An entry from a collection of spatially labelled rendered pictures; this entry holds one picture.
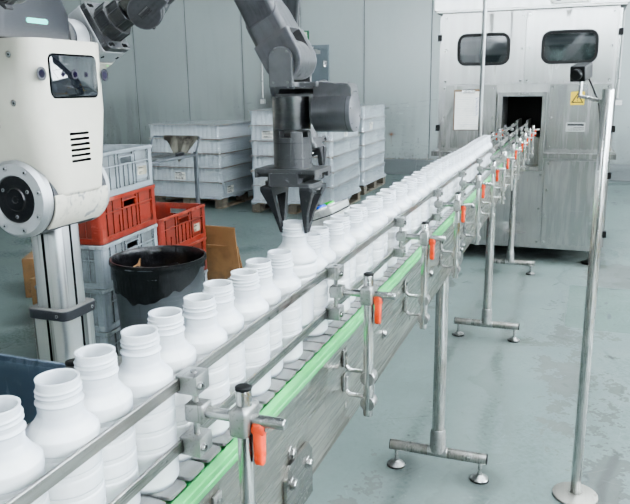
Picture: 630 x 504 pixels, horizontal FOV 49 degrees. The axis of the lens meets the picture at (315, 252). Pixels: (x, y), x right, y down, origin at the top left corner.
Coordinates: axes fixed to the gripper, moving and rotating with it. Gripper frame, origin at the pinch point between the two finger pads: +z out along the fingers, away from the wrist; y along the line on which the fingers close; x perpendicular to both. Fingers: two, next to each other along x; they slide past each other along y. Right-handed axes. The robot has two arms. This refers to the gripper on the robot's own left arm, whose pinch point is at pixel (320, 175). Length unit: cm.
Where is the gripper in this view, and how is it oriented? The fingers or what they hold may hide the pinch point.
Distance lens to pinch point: 173.0
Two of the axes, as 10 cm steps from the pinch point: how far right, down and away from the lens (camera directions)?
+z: 3.4, 9.3, 1.0
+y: 3.5, -2.3, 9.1
